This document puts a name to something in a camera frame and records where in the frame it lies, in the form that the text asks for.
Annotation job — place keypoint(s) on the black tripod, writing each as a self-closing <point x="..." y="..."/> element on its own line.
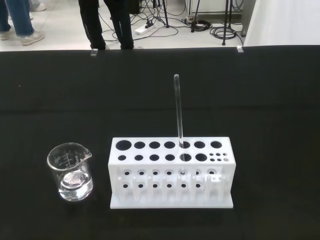
<point x="196" y="12"/>
<point x="165" y="17"/>
<point x="228" y="15"/>

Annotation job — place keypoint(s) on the glass beaker with water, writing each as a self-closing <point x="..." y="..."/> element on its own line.
<point x="75" y="190"/>

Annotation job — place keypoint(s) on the black bench cloth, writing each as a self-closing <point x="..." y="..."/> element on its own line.
<point x="50" y="112"/>

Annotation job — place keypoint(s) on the white partition panel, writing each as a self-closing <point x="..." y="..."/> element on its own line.
<point x="282" y="22"/>

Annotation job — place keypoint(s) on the clear cloth clip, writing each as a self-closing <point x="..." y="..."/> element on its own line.
<point x="239" y="49"/>
<point x="93" y="52"/>

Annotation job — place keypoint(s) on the white test tube rack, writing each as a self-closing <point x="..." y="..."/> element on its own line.
<point x="147" y="151"/>

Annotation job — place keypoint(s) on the white power strip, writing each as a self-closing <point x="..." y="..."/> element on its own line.
<point x="142" y="30"/>

